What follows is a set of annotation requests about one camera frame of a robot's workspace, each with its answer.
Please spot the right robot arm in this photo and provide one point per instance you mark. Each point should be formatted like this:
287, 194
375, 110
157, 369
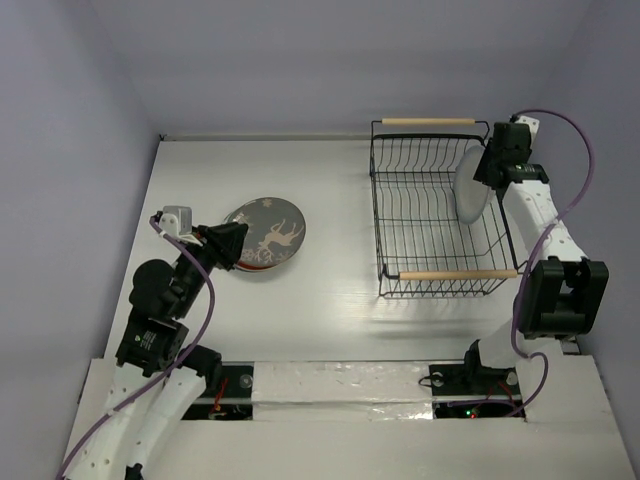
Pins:
501, 351

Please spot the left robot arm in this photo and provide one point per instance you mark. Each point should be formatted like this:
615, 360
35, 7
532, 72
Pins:
157, 375

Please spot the red and teal plate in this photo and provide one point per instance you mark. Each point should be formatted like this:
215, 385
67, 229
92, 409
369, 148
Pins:
255, 265

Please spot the pale blue-grey plate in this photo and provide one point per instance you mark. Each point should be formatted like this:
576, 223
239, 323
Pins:
471, 196

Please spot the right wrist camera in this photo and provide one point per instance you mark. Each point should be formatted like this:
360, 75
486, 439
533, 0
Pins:
532, 124

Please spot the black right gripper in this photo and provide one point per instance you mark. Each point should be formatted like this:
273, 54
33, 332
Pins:
488, 166

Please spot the black wire dish rack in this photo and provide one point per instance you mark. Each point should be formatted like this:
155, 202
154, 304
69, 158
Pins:
423, 250

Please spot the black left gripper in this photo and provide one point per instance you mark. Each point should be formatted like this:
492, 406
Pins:
223, 241

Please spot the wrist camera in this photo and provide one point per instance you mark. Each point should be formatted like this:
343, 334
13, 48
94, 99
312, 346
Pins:
174, 222
532, 124

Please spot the dark green marbled plate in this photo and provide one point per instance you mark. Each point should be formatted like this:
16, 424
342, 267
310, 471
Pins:
277, 228

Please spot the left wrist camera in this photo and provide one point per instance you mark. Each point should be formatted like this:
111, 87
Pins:
174, 222

